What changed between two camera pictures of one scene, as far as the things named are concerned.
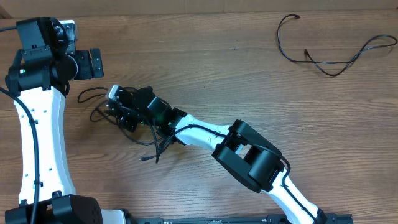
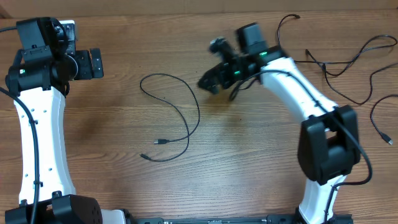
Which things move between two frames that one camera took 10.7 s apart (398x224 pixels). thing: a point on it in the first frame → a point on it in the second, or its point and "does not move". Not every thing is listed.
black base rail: x=326 y=218 does not move
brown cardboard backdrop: x=37 y=9 does not move
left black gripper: x=87 y=71 does not move
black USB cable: x=156 y=142 → x=382 y=134
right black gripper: x=125 y=121 → x=222 y=71
